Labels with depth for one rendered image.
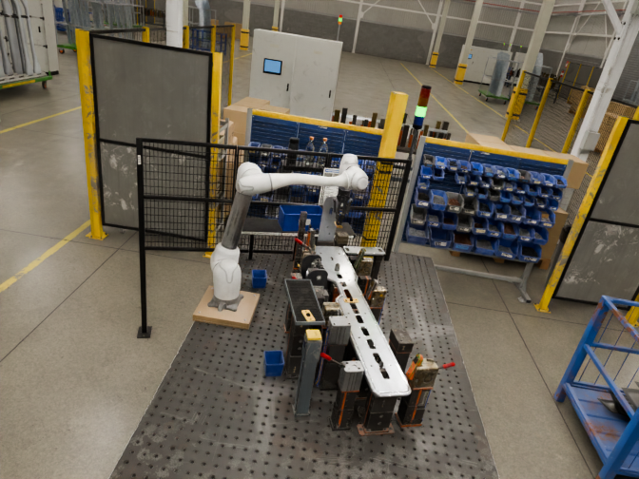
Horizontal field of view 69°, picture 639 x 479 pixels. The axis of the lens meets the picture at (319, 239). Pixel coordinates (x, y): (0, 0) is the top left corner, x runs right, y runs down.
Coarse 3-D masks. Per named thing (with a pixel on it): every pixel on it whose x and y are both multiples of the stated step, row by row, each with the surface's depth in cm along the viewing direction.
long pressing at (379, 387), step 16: (320, 256) 304; (336, 256) 307; (336, 272) 288; (352, 272) 291; (352, 288) 273; (352, 320) 244; (368, 320) 246; (352, 336) 231; (368, 336) 234; (384, 336) 237; (368, 352) 223; (384, 352) 225; (368, 368) 212; (384, 368) 214; (368, 384) 204; (384, 384) 204; (400, 384) 206
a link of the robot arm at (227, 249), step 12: (240, 168) 273; (252, 168) 266; (240, 192) 275; (240, 204) 278; (240, 216) 281; (228, 228) 285; (240, 228) 285; (228, 240) 287; (216, 252) 290; (228, 252) 288; (216, 264) 286
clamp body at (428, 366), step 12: (432, 360) 215; (420, 372) 209; (432, 372) 210; (420, 384) 212; (432, 384) 214; (408, 396) 218; (420, 396) 217; (408, 408) 218; (420, 408) 221; (396, 420) 226; (408, 420) 222; (420, 420) 224
